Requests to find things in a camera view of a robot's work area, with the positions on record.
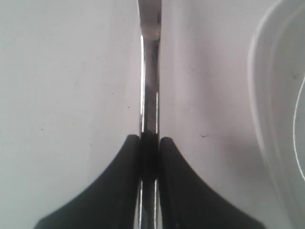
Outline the stainless steel knife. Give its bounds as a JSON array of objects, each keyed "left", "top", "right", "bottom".
[{"left": 138, "top": 0, "right": 162, "bottom": 229}]

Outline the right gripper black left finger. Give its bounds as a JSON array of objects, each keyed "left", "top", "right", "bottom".
[{"left": 35, "top": 135, "right": 140, "bottom": 229}]

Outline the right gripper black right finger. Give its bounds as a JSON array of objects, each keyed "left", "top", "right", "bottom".
[{"left": 159, "top": 137, "right": 265, "bottom": 229}]

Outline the white rectangular plate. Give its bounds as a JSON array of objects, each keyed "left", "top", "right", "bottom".
[{"left": 248, "top": 0, "right": 305, "bottom": 226}]

